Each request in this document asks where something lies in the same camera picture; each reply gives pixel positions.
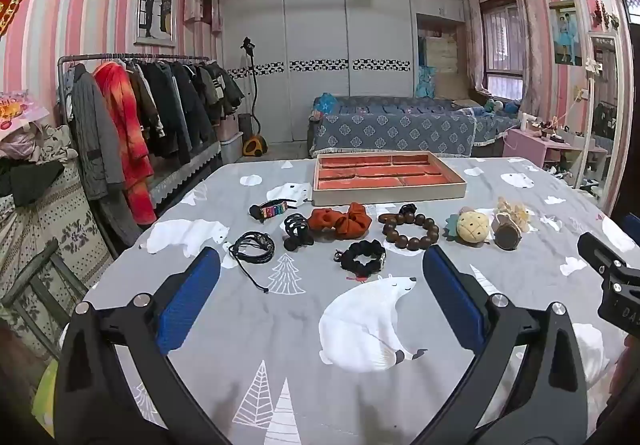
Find black cord bracelet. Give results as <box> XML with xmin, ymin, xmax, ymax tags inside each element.
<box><xmin>228</xmin><ymin>231</ymin><xmax>276</xmax><ymax>296</ymax></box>

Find window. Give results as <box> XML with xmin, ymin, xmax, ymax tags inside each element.
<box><xmin>480</xmin><ymin>0</ymin><xmax>524</xmax><ymax>100</ymax></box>

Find white standing mirror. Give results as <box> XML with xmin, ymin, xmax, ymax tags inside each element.
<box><xmin>572</xmin><ymin>31</ymin><xmax>632</xmax><ymax>206</ymax></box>

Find grey floral cloth cover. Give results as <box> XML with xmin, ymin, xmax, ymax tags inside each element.
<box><xmin>0</xmin><ymin>160</ymin><xmax>117</xmax><ymax>356</ymax></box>

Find pineapple plush hair clip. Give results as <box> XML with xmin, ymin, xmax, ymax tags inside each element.
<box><xmin>446</xmin><ymin>207</ymin><xmax>490</xmax><ymax>245</ymax></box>

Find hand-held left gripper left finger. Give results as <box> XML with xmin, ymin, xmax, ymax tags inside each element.
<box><xmin>52</xmin><ymin>246</ymin><xmax>236</xmax><ymax>445</ymax></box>

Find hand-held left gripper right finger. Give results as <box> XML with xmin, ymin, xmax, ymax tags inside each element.
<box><xmin>415</xmin><ymin>244</ymin><xmax>589</xmax><ymax>445</ymax></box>

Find pile of clothes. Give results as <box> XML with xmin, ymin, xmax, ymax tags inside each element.
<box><xmin>0</xmin><ymin>124</ymin><xmax>79</xmax><ymax>206</ymax></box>

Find black scrunchie with watch face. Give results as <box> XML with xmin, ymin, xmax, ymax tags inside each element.
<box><xmin>334</xmin><ymin>240</ymin><xmax>387</xmax><ymax>282</ymax></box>

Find orange scrunchie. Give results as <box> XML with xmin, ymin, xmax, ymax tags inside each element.
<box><xmin>307</xmin><ymin>201</ymin><xmax>374</xmax><ymax>242</ymax></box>

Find grey lace-edged cover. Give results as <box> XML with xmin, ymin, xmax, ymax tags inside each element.
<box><xmin>149</xmin><ymin>144</ymin><xmax>224</xmax><ymax>206</ymax></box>

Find colorful beaded bracelet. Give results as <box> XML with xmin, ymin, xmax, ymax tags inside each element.
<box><xmin>249</xmin><ymin>199</ymin><xmax>301</xmax><ymax>225</ymax></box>

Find wooden bead bracelet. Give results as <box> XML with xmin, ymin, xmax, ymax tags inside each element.
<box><xmin>378</xmin><ymin>204</ymin><xmax>441</xmax><ymax>252</ymax></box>

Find pink cabinet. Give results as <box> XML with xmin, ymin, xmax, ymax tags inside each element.
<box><xmin>502</xmin><ymin>127</ymin><xmax>608</xmax><ymax>172</ymax></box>

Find metal clothes rack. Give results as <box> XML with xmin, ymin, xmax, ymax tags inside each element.
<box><xmin>56</xmin><ymin>53</ymin><xmax>216</xmax><ymax>226</ymax></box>

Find garment steamer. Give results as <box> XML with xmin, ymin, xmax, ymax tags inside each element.
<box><xmin>239</xmin><ymin>37</ymin><xmax>269</xmax><ymax>158</ymax></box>

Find plastic storage boxes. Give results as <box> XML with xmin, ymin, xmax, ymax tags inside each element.
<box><xmin>219</xmin><ymin>114</ymin><xmax>244</xmax><ymax>164</ymax></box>

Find black claw hair clip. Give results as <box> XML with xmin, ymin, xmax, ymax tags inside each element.
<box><xmin>282</xmin><ymin>212</ymin><xmax>316</xmax><ymax>252</ymax></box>

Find small pink curtain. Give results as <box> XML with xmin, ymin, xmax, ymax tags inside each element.
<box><xmin>183</xmin><ymin>0</ymin><xmax>224</xmax><ymax>32</ymax></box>

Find bed with blue patterned cover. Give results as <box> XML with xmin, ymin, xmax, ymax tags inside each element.
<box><xmin>307</xmin><ymin>94</ymin><xmax>521</xmax><ymax>160</ymax></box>

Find brick-pattern jewelry tray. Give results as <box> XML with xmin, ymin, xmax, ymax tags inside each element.
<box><xmin>311</xmin><ymin>151</ymin><xmax>468</xmax><ymax>206</ymax></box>

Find couple wall poster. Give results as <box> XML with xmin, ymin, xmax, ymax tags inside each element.
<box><xmin>549</xmin><ymin>1</ymin><xmax>584</xmax><ymax>67</ymax></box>

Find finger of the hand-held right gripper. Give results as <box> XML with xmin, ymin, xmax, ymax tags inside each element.
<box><xmin>577</xmin><ymin>232</ymin><xmax>630</xmax><ymax>277</ymax></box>

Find row of hanging clothes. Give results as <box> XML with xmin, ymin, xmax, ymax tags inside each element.
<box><xmin>67</xmin><ymin>60</ymin><xmax>246</xmax><ymax>246</ymax></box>

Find white wardrobe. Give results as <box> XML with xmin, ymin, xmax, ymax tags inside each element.
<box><xmin>222</xmin><ymin>0</ymin><xmax>416</xmax><ymax>146</ymax></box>

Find grey polar bear blanket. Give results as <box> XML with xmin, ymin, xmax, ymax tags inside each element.
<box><xmin>82</xmin><ymin>156</ymin><xmax>640</xmax><ymax>445</ymax></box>

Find pink floral window curtain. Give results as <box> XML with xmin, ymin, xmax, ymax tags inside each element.
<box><xmin>462</xmin><ymin>0</ymin><xmax>547</xmax><ymax>102</ymax></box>

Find round brown wristwatch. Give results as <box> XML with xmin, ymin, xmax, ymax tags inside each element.
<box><xmin>491</xmin><ymin>215</ymin><xmax>524</xmax><ymax>252</ymax></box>

